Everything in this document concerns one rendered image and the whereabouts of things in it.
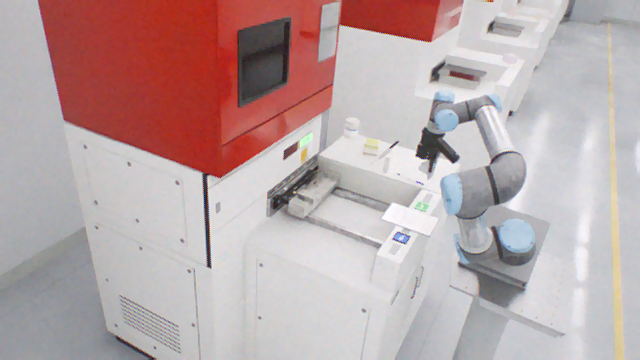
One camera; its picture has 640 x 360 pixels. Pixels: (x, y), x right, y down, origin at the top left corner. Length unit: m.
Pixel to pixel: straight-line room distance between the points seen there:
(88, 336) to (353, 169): 1.62
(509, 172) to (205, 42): 0.92
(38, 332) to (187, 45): 1.91
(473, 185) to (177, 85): 0.92
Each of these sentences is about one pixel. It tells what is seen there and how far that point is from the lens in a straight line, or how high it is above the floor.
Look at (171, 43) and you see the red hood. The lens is 1.49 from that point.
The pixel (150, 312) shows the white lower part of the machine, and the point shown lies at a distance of 2.30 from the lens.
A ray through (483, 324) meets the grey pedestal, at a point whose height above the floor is 0.58.
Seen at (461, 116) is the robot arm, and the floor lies 1.43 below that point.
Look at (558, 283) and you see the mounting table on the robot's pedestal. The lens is 2.09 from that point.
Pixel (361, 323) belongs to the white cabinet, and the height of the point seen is 0.67.
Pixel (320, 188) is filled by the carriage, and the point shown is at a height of 0.88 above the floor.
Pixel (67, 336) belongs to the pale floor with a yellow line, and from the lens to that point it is 2.85.
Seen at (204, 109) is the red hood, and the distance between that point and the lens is 1.48.
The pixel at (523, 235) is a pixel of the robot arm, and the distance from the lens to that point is 1.76.
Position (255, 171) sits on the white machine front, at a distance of 1.82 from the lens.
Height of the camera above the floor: 2.01
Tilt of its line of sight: 31 degrees down
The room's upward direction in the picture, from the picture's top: 5 degrees clockwise
